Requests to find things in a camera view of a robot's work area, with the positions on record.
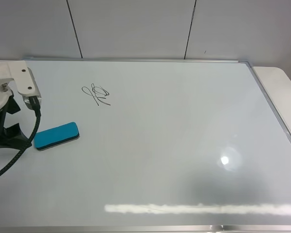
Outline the braided black camera cable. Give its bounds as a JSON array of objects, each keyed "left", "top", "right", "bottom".
[{"left": 0, "top": 96, "right": 42, "bottom": 183}]

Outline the blue whiteboard eraser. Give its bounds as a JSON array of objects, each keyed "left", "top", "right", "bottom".
[{"left": 33, "top": 122, "right": 80, "bottom": 151}]

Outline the black marker scribble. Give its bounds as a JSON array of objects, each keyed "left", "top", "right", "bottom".
[{"left": 81, "top": 83, "right": 110, "bottom": 106}]

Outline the white framed whiteboard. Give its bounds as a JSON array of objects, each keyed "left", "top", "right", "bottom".
[{"left": 0, "top": 60, "right": 291, "bottom": 233}]

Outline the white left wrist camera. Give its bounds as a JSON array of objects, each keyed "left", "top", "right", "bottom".
[{"left": 0, "top": 61, "right": 42, "bottom": 110}]

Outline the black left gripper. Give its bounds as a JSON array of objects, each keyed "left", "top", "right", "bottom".
[{"left": 0, "top": 71, "right": 32, "bottom": 149}]

